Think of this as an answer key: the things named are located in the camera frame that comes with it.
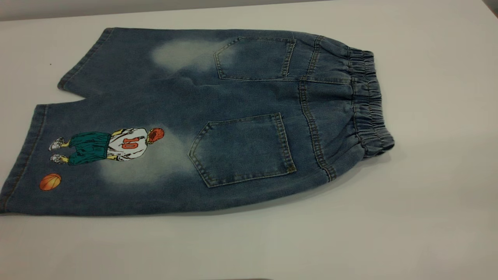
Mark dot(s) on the blue denim shorts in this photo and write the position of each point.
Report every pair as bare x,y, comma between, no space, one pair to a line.
233,97

